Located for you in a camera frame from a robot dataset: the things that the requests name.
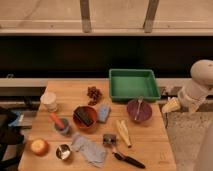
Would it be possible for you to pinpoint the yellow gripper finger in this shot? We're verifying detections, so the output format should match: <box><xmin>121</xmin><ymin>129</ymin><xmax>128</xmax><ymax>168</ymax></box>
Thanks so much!
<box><xmin>188</xmin><ymin>101</ymin><xmax>202</xmax><ymax>114</ymax></box>
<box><xmin>162</xmin><ymin>97</ymin><xmax>180</xmax><ymax>113</ymax></box>

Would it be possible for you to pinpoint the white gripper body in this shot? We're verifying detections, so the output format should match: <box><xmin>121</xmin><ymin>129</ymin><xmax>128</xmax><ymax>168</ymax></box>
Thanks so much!
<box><xmin>178</xmin><ymin>80</ymin><xmax>210</xmax><ymax>107</ymax></box>

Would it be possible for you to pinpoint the light blue towel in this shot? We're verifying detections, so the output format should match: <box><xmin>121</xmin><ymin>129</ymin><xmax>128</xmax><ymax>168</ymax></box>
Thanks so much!
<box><xmin>71</xmin><ymin>133</ymin><xmax>107</xmax><ymax>168</ymax></box>

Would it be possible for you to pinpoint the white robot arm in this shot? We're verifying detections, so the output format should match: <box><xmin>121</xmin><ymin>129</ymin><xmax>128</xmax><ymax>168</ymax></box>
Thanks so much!
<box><xmin>162</xmin><ymin>60</ymin><xmax>213</xmax><ymax>113</ymax></box>

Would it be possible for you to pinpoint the green plastic tray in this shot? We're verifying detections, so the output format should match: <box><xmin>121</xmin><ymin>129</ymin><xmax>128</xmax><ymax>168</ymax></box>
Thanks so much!
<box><xmin>109</xmin><ymin>69</ymin><xmax>161</xmax><ymax>102</ymax></box>

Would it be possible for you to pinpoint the silver fork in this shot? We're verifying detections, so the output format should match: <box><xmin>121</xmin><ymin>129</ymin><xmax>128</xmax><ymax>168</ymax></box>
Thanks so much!
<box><xmin>134</xmin><ymin>97</ymin><xmax>143</xmax><ymax>121</ymax></box>

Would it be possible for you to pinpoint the purple bowl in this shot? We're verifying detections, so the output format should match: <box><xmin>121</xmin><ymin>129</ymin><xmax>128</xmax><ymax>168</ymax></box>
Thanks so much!
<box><xmin>127</xmin><ymin>99</ymin><xmax>152</xmax><ymax>123</ymax></box>

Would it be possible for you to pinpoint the blue sponge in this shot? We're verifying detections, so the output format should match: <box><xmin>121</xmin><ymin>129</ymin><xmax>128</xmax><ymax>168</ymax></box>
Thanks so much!
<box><xmin>98</xmin><ymin>105</ymin><xmax>111</xmax><ymax>123</ymax></box>

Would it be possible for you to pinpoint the red bowl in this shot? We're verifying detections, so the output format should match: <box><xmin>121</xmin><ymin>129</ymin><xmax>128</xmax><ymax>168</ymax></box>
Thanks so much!
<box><xmin>73</xmin><ymin>106</ymin><xmax>97</xmax><ymax>130</ymax></box>

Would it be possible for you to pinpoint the orange carrot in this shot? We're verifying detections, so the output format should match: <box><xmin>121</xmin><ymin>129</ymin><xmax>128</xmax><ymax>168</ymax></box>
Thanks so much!
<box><xmin>50</xmin><ymin>113</ymin><xmax>65</xmax><ymax>130</ymax></box>

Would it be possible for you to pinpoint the small metal cup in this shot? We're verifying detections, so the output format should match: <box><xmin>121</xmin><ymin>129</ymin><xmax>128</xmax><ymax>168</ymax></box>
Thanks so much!
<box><xmin>56</xmin><ymin>144</ymin><xmax>71</xmax><ymax>160</ymax></box>

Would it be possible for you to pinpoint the red yellow apple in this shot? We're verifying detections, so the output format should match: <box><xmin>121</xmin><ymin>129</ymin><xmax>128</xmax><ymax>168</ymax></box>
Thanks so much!
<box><xmin>30</xmin><ymin>139</ymin><xmax>49</xmax><ymax>156</ymax></box>

